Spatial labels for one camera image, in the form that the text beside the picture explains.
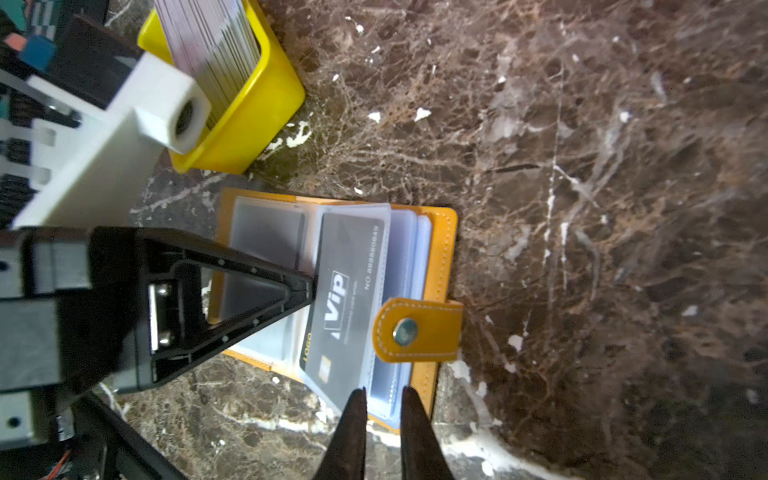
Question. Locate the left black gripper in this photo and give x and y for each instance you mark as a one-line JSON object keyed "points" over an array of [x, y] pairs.
{"points": [[68, 300]]}

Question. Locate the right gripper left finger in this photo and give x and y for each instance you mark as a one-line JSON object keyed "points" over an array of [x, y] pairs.
{"points": [[345, 455]]}

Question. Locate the stack of grey cards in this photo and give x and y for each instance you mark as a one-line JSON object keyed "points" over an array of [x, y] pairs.
{"points": [[213, 42]]}

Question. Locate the yellow leather card holder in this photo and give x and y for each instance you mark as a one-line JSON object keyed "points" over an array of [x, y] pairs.
{"points": [[415, 327]]}

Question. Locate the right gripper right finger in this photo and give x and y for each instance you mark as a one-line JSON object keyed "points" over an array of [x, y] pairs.
{"points": [[421, 454]]}

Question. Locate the dark grey VIP card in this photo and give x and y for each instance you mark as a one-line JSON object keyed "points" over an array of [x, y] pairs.
{"points": [[274, 232]]}

